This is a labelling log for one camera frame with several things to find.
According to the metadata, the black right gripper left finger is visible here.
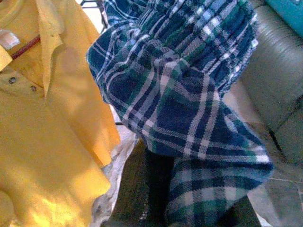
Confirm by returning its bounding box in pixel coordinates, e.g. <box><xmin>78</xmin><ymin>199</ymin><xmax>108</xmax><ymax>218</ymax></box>
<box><xmin>110</xmin><ymin>139</ymin><xmax>176</xmax><ymax>227</ymax></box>

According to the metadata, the blue plaid shirt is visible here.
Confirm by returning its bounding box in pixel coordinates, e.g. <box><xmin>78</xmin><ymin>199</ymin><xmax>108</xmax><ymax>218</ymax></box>
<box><xmin>86</xmin><ymin>0</ymin><xmax>275</xmax><ymax>227</ymax></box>

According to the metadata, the white hanging garment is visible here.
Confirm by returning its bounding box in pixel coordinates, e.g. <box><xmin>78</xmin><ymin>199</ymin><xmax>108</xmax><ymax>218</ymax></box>
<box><xmin>91</xmin><ymin>132</ymin><xmax>141</xmax><ymax>227</ymax></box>

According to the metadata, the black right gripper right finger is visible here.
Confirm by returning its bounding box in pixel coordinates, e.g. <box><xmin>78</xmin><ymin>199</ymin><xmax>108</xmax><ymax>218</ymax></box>
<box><xmin>222</xmin><ymin>195</ymin><xmax>262</xmax><ymax>227</ymax></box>

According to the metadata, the black metal drying rack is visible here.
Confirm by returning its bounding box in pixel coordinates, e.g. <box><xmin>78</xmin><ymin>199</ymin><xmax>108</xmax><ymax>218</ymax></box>
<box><xmin>80</xmin><ymin>0</ymin><xmax>112</xmax><ymax>33</ymax></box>

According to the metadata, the grey green sofa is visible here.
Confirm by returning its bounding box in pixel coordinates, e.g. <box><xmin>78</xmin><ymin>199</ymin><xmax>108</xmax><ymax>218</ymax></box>
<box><xmin>240</xmin><ymin>4</ymin><xmax>303</xmax><ymax>166</ymax></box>

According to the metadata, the yellow shirt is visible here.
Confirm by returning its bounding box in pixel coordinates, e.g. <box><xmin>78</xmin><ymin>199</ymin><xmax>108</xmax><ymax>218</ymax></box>
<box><xmin>0</xmin><ymin>0</ymin><xmax>122</xmax><ymax>227</ymax></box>

